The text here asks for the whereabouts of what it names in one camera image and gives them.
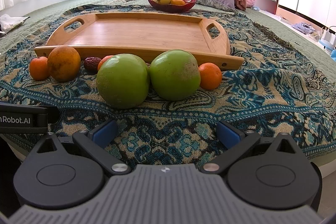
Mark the small tangerine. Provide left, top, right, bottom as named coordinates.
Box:
left=199, top=63, right=222, bottom=90
left=29, top=56, right=50, bottom=81
left=97, top=55, right=113, bottom=71

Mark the green apple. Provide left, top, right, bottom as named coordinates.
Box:
left=149, top=50, right=201, bottom=101
left=96, top=53, right=150, bottom=109

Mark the large orange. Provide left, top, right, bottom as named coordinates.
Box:
left=47, top=46, right=81, bottom=83

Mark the dark red date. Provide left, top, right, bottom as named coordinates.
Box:
left=84, top=57, right=101, bottom=74

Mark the white paper bag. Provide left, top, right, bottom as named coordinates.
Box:
left=0, top=14, right=29, bottom=37

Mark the wooden serving tray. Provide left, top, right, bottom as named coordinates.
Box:
left=35, top=12, right=244, bottom=70

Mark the green quilted bedspread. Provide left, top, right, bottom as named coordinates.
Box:
left=1, top=0, right=335, bottom=82

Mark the blue clothes pile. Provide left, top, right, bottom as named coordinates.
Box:
left=291, top=22, right=315, bottom=35

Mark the orange fruit in bowl front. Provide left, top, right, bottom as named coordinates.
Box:
left=170, top=0, right=186, bottom=6

